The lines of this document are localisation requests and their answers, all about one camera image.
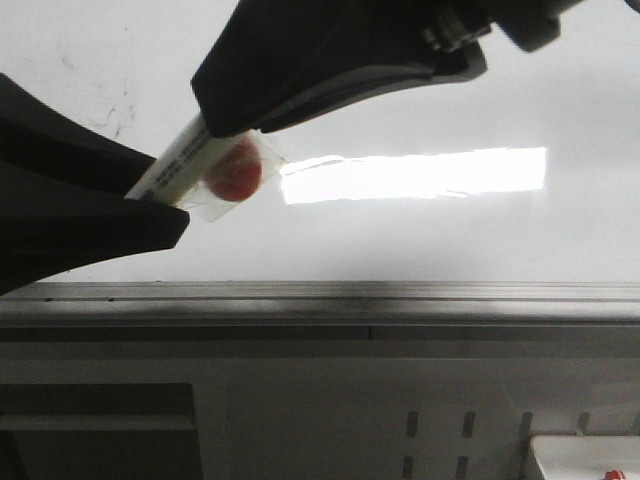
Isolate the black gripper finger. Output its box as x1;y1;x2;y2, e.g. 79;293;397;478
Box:
191;1;487;137
1;75;189;293

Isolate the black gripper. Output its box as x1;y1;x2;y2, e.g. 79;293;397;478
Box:
423;0;581;53

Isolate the white whiteboard marker pen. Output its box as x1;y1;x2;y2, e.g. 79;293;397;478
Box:
125;113;243;206

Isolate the red magnet taped to marker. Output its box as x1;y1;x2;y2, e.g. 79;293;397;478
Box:
203;139;262;202

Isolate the grey aluminium whiteboard tray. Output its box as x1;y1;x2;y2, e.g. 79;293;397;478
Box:
1;281;639;330

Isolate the white whiteboard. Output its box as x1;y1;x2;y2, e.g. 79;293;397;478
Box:
1;1;639;283

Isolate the white slotted metal panel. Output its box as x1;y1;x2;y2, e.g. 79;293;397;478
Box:
192;358;639;479

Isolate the white plastic bin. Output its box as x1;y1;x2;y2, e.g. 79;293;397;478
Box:
524;435;639;480

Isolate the small red object in bin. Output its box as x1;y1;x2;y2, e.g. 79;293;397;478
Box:
604;469;627;480

